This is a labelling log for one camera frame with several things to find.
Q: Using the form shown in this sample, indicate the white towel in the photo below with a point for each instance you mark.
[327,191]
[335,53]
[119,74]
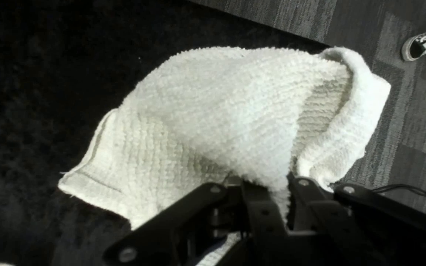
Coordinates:
[221,119]

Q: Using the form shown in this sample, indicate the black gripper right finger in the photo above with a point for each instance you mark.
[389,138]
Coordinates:
[369,222]

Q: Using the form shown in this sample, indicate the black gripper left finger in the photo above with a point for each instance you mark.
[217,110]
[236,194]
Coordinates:
[192,222]

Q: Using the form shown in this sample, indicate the white black sneaker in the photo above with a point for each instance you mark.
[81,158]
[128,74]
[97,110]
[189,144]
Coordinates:
[421,45]

